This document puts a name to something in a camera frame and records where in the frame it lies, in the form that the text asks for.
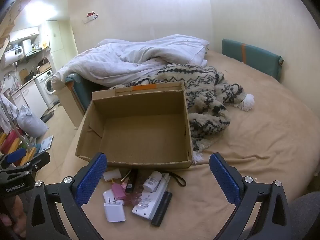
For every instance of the black item on floor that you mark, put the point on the black item on floor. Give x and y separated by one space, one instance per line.
47 116

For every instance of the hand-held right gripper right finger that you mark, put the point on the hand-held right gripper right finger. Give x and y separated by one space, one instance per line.
225 180

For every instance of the pink plastic device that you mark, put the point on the pink plastic device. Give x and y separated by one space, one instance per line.
117 191

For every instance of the wall hook with red item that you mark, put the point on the wall hook with red item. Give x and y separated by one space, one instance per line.
91 17

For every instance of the white hanging garment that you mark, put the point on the white hanging garment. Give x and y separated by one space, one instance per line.
8 110

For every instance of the beige black patterned fuzzy blanket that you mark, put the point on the beige black patterned fuzzy blanket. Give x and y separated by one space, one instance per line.
205 97

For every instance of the small cardboard box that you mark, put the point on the small cardboard box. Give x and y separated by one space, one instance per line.
44 67

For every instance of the bathroom scale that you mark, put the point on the bathroom scale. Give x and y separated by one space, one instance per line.
45 143

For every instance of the brown cardboard box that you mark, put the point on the brown cardboard box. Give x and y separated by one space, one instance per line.
140 130

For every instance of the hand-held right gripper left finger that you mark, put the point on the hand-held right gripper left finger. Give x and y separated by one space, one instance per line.
91 180

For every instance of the white kitchen counter cabinet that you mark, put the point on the white kitchen counter cabinet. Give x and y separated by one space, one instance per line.
31 98

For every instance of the person's left hand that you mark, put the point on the person's left hand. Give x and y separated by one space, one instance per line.
18 212

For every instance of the white power strip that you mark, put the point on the white power strip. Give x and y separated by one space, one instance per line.
147 203

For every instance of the white earbud case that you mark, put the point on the white earbud case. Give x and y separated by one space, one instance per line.
112 175

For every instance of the wooden rack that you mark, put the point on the wooden rack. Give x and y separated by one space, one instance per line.
15 143

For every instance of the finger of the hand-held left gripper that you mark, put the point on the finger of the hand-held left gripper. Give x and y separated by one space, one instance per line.
41 158
16 155

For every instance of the teal cushion with orange stripe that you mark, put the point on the teal cushion with orange stripe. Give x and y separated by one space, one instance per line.
260 60

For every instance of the white stuffed bag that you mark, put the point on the white stuffed bag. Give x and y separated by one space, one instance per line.
31 123

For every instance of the white washing machine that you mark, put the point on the white washing machine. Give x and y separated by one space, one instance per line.
45 87

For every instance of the white kitchen appliance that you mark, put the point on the white kitchen appliance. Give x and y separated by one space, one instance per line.
26 46

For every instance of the white duvet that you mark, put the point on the white duvet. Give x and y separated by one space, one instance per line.
120 62

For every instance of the large white charger plug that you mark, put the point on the large white charger plug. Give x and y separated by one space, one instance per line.
115 212

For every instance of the white wall cabinet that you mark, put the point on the white wall cabinet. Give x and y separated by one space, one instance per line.
23 33

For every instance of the white plastic bottle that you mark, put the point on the white plastic bottle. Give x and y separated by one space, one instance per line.
152 182

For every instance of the tall cream cabinet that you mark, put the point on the tall cream cabinet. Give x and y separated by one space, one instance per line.
60 42

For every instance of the white water heater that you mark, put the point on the white water heater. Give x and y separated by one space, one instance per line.
11 56

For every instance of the person's grey clothing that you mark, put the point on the person's grey clothing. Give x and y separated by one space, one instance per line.
305 215

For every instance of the small white charger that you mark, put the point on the small white charger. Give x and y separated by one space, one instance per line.
108 194

